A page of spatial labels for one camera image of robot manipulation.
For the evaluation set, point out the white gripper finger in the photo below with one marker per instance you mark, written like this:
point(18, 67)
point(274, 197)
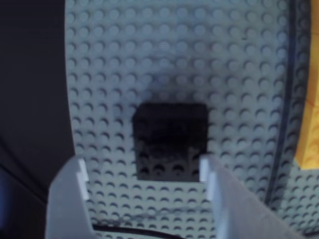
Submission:
point(67, 204)
point(236, 214)

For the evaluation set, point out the black lego cube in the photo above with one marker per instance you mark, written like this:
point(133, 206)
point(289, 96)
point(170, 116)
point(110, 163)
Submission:
point(169, 134)

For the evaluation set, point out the orange lego cube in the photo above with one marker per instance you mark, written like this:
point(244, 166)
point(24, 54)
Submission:
point(309, 144)
point(312, 49)

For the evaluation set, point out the grey lego baseplate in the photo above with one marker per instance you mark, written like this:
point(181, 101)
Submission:
point(174, 49)

